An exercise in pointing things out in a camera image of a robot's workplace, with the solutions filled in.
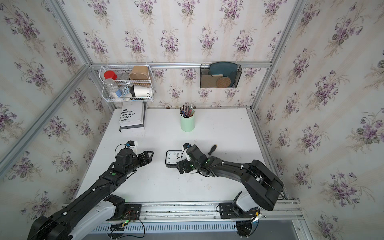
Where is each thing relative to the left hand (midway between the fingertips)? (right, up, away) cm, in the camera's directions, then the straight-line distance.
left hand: (152, 155), depth 83 cm
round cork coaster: (+44, +45, +14) cm, 65 cm away
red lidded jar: (-28, +49, +8) cm, 57 cm away
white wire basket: (-21, +44, +10) cm, 50 cm away
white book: (-20, +25, +23) cm, 40 cm away
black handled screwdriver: (+37, +2, +12) cm, 39 cm away
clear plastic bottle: (-25, +40, +3) cm, 47 cm away
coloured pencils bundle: (+19, +27, +18) cm, 37 cm away
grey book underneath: (-16, +16, +20) cm, 30 cm away
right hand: (+19, -5, +2) cm, 19 cm away
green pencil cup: (+20, +18, +18) cm, 32 cm away
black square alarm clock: (+11, -3, +8) cm, 13 cm away
